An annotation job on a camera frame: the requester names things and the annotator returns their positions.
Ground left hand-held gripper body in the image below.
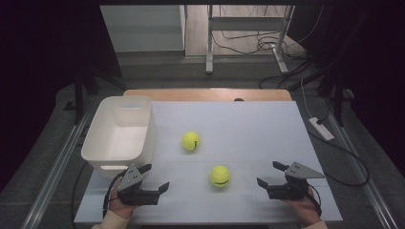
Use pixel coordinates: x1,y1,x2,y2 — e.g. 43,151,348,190
117,163,160,206

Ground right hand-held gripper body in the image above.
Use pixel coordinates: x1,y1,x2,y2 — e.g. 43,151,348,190
266,160,326,201

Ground white plastic bin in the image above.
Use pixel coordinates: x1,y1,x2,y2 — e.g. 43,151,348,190
80,95,157,179

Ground yellow tennis ball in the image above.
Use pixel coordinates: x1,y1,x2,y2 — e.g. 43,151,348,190
209,164,232,188
181,131,202,152

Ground person's left hand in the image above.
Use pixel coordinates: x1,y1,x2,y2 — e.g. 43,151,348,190
107,188,139,220

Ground person's right hand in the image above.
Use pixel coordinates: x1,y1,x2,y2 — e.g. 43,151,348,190
282,186,322,228

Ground white power strip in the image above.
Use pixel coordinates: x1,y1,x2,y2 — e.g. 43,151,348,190
307,116,335,142

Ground black stand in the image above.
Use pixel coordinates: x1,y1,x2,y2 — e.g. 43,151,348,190
317,56,355,128
62,63,128,126

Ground wooden table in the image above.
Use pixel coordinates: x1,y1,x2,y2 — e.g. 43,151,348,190
122,88,293,103

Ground dark curtain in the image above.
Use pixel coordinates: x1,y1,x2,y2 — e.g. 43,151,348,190
286,0,405,177
0,0,122,194

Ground white cabinet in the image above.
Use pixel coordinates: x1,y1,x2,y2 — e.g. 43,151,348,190
98,4,187,53

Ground white metal stand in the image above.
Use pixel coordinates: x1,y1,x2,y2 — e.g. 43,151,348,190
204,4,296,76

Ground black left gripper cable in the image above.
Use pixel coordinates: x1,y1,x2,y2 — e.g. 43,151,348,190
101,169,129,219

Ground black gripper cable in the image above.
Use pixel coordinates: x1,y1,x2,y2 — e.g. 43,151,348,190
101,169,129,219
306,183,323,218

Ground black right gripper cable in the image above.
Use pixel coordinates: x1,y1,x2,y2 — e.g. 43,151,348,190
306,183,323,218

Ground thin white cable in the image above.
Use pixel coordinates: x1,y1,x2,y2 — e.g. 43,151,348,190
300,75,315,119

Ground black power strip cable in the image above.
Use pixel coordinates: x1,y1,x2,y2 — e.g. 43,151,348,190
307,126,372,188

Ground metal floor rail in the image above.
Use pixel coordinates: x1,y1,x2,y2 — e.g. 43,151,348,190
20,94,103,229
320,94,399,229

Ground tangle of black floor cables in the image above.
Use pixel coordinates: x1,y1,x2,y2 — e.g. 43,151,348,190
211,29,308,62

